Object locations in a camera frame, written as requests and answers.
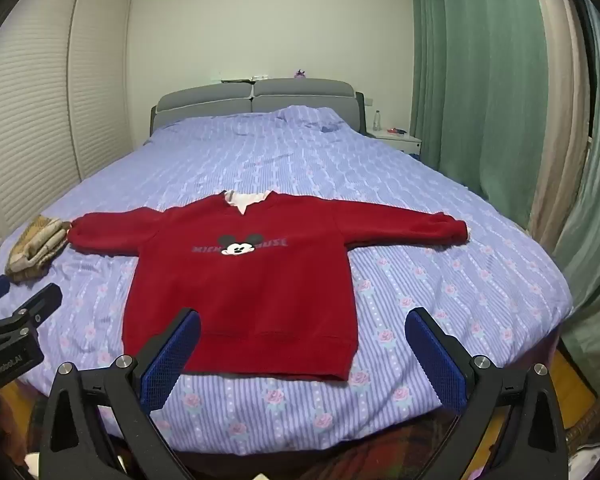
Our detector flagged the red cartoon print sweater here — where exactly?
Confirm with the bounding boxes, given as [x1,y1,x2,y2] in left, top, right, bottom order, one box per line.
[66,190,469,383]

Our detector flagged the grey padded headboard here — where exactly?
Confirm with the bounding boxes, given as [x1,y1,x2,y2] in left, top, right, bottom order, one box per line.
[150,78,368,137]

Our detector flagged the purple floral bed sheet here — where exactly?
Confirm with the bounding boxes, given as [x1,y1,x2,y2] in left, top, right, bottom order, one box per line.
[0,105,576,456]

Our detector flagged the white nightstand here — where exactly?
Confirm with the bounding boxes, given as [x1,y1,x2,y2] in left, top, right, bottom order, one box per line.
[367,127,423,159]

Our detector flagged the white louvered wardrobe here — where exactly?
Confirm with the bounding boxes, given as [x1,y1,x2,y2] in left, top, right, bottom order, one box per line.
[0,0,133,273]

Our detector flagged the folded brown patterned cloth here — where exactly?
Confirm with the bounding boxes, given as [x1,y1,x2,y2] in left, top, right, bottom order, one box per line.
[6,215,74,282]

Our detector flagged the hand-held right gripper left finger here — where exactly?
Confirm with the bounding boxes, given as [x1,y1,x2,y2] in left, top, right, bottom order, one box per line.
[39,308,203,480]

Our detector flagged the green curtain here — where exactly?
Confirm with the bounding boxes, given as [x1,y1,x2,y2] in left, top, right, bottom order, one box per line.
[552,0,600,391]
[409,0,551,228]

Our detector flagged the beige curtain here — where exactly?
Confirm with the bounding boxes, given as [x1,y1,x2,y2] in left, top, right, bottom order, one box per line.
[525,0,593,256]

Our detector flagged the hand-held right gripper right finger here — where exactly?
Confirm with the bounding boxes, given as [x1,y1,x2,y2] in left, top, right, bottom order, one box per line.
[404,306,571,480]

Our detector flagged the white cloth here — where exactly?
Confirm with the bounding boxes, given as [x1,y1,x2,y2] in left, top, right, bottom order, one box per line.
[569,442,600,480]

